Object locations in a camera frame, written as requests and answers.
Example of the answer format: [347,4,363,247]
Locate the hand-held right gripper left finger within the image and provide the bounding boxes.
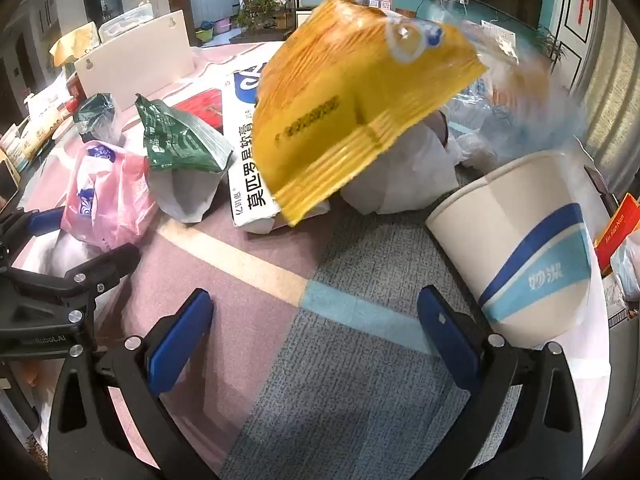
[47,287,216,480]

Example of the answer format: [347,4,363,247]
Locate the striped window curtain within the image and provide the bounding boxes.
[575,0,640,201]

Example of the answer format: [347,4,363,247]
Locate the green snack bag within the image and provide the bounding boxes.
[135,94,236,224]

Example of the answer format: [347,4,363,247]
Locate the large white shopping bag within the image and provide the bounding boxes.
[610,237,640,301]

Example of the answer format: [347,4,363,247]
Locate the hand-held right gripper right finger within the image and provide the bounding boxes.
[416,285,601,480]

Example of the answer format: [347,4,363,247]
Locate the clear storage box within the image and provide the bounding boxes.
[97,4,153,43]

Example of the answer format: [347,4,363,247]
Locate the white plastic board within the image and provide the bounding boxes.
[74,40,151,99]
[97,10,196,81]

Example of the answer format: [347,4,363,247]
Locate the tall potted plant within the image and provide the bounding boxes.
[532,25,568,68]

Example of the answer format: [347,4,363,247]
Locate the white printed box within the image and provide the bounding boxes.
[20,92,68,158]

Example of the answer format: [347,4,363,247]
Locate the bushy potted plants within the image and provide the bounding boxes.
[230,0,296,43]

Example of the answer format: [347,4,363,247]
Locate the clear plastic bag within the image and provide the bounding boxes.
[440,20,591,166]

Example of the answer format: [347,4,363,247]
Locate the yellow paper bag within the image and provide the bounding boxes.
[50,22,98,67]

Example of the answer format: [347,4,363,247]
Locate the white blue-striped paper cup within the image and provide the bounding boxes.
[425,149,601,348]

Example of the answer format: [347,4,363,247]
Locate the pink plastic bag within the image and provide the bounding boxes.
[60,140,158,253]

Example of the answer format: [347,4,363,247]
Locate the white medicine box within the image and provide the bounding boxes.
[222,57,331,233]

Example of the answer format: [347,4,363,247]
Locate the yellow snack bag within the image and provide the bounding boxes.
[250,0,491,226]

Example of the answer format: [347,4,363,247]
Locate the white plastic bag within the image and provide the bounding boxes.
[342,110,463,216]

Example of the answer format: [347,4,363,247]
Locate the dark green plastic bag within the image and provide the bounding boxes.
[73,92,121,143]

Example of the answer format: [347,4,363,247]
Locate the red gift bag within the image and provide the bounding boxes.
[595,192,640,276]

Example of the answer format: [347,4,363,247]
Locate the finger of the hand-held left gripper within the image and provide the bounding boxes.
[0,207,68,246]
[0,243,142,332]

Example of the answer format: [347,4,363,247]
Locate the red snack packet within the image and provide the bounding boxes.
[172,87,223,131]

